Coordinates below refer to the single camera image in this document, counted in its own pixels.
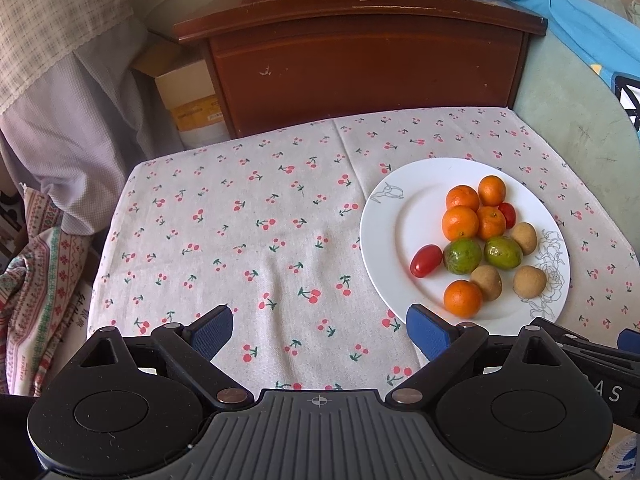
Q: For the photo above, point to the cherry print tablecloth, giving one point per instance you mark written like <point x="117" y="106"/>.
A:
<point x="250" y="240"/>

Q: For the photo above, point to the white blue knitted cloth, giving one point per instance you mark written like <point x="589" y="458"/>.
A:
<point x="622" y="455"/>

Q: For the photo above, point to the red cherry tomato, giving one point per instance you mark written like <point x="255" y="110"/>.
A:
<point x="426" y="261"/>
<point x="509" y="215"/>

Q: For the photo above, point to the small orange mandarin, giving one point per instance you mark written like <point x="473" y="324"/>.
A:
<point x="492" y="223"/>
<point x="463" y="298"/>
<point x="460" y="223"/>
<point x="462" y="196"/>
<point x="491" y="190"/>

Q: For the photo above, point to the pale green sheet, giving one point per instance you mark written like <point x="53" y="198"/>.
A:
<point x="565" y="110"/>

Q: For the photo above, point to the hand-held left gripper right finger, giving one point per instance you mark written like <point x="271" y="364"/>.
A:
<point x="427" y="332"/>

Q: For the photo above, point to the floral patterned blanket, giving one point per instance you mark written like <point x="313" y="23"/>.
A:
<point x="40" y="280"/>

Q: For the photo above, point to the lavender gingham cloth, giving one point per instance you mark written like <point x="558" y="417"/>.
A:
<point x="75" y="135"/>

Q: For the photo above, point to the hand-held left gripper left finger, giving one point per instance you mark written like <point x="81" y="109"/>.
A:
<point x="215" y="330"/>

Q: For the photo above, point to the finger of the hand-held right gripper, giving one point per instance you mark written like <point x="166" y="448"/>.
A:
<point x="630" y="340"/>
<point x="580" y="342"/>

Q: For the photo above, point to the dark wooden nightstand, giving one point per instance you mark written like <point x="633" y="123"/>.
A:
<point x="350" y="70"/>

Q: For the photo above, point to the blue garment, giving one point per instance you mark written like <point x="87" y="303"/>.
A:
<point x="575" y="15"/>

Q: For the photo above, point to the beige plaid cloth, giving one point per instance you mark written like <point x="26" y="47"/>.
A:
<point x="55" y="25"/>

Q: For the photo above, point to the white plate with line flowers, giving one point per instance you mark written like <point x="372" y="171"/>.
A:
<point x="400" y="240"/>

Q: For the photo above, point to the green round fruit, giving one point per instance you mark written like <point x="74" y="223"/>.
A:
<point x="462" y="256"/>
<point x="503" y="252"/>

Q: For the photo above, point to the open cardboard box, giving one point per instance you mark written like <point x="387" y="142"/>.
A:
<point x="192" y="90"/>

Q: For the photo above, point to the small brown kiwi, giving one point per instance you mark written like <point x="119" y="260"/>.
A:
<point x="525" y="238"/>
<point x="530" y="281"/>
<point x="486" y="282"/>

